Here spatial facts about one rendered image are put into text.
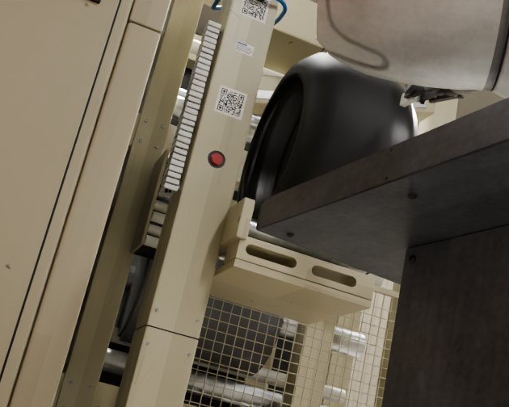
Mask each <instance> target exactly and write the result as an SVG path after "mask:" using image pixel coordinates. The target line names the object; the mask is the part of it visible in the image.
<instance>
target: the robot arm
mask: <svg viewBox="0 0 509 407"><path fill-rule="evenodd" d="M317 40H318V43H319V44H320V45H321V46H322V47H323V48H324V49H325V50H326V51H327V52H328V54H329V55H330V56H331V57H333V58H334V59H335V60H337V61H339V62H341V63H343V64H345V65H347V66H349V67H351V68H352V69H355V70H357V71H360V72H361V73H365V74H367V75H370V76H373V77H375V78H381V79H385V80H389V81H392V82H400V83H405V84H407V85H406V92H405V93H403V94H402V96H401V100H400V104H399V105H400V106H403V107H407V106H409V105H411V104H413V103H418V102H420V103H421V104H425V101H427V100H429V103H438V102H443V101H447V100H451V99H464V98H465V95H467V94H472V93H473V92H476V91H478V90H484V91H491V92H493V93H495V94H497V95H499V96H501V97H503V98H505V99H507V98H509V0H318V8H317ZM435 97H436V98H435Z"/></svg>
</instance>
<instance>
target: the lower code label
mask: <svg viewBox="0 0 509 407"><path fill-rule="evenodd" d="M246 98H247V94H244V93H242V92H239V91H237V90H233V89H231V88H229V87H226V86H223V85H221V86H220V89H219V92H218V96H217V101H216V105H215V108H214V111H217V112H220V113H222V114H224V115H228V116H231V117H233V118H235V119H238V120H242V114H243V111H244V107H245V104H246Z"/></svg>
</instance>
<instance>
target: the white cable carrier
mask: <svg viewBox="0 0 509 407"><path fill-rule="evenodd" d="M220 29H221V24H219V23H215V22H213V21H211V20H209V21H208V23H207V24H206V26H205V27H204V30H203V34H202V38H201V40H200V45H199V48H198V51H197V52H198V53H197V54H196V60H195V64H194V66H193V70H192V72H191V77H190V79H191V80H190V82H189V86H188V88H187V93H186V96H185V98H184V101H185V102H184V103H183V108H182V110H181V114H180V118H179V122H178V123H179V124H178V125H177V130H176V132H175V134H176V135H175V137H174V141H173V143H172V146H171V148H170V155H169V157H170V158H168V161H167V163H168V164H166V170H165V172H164V176H163V180H164V181H163V182H162V185H161V186H162V187H161V188H160V190H159V192H161V193H163V194H166V195H170V196H172V195H173V194H174V193H175V192H176V191H179V190H180V187H181V184H179V180H180V178H181V173H182V172H183V167H184V162H185V160H186V157H185V156H186V155H187V150H188V148H189V147H188V146H189V144H190V142H191V136H192V134H191V133H192V132H193V127H194V126H195V121H196V118H197V117H196V116H197V114H198V113H199V112H200V110H201V107H202V105H200V101H201V99H202V96H203V93H204V87H205V82H206V80H207V76H208V71H209V69H210V67H209V66H210V65H211V60H212V55H213V54H214V50H215V47H216V43H217V40H218V39H219V38H220V36H221V31H220ZM181 142H182V143H181ZM176 147H177V148H176ZM172 158H174V159H172ZM176 159H177V160H176ZM173 171H174V172H173ZM167 176H169V177H167ZM175 178H176V179H175ZM173 184H174V185H173Z"/></svg>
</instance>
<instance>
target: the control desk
mask: <svg viewBox="0 0 509 407"><path fill-rule="evenodd" d="M170 2H171V0H0V407H52V406H53V401H54V398H55V396H56V392H57V387H58V384H59V382H60V378H61V373H62V371H63V367H64V365H65V360H66V357H67V354H68V351H69V346H70V343H71V340H72V337H73V334H74V330H75V326H76V324H77V320H78V316H79V313H80V310H81V307H82V302H83V299H84V296H85V293H86V288H87V285H88V283H89V279H90V274H91V272H92V269H93V265H94V263H95V258H96V255H97V252H98V249H99V244H100V241H101V238H102V235H103V231H104V227H105V224H106V222H107V217H108V213H109V211H110V208H111V203H112V200H113V197H114V194H115V191H116V186H117V183H118V180H119V177H120V172H121V170H122V166H123V164H124V159H125V156H126V153H127V150H128V145H129V142H130V139H131V136H132V133H133V129H134V125H135V123H136V119H137V115H138V112H139V109H140V105H141V100H142V98H143V95H144V92H145V87H146V84H147V81H148V77H149V73H150V70H151V67H152V64H153V61H154V56H155V53H156V50H157V47H158V42H159V40H160V35H161V33H162V29H163V26H164V23H165V21H166V16H167V12H168V10H169V6H170Z"/></svg>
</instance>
